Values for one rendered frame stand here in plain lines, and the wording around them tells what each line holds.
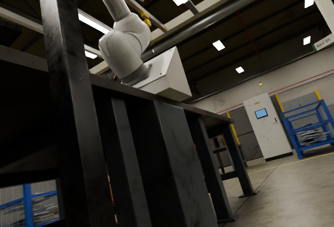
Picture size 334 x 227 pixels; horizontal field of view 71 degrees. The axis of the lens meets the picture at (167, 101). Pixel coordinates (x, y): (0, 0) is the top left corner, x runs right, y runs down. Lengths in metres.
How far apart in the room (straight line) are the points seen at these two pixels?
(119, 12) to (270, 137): 6.99
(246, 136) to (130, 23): 7.79
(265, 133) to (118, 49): 7.02
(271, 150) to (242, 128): 1.45
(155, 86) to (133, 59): 0.20
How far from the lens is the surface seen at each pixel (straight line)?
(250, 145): 8.79
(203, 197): 1.18
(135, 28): 1.34
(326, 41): 13.94
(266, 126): 7.91
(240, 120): 8.87
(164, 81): 1.08
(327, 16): 4.67
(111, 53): 1.20
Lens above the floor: 0.33
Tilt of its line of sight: 17 degrees up
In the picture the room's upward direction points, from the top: 16 degrees counter-clockwise
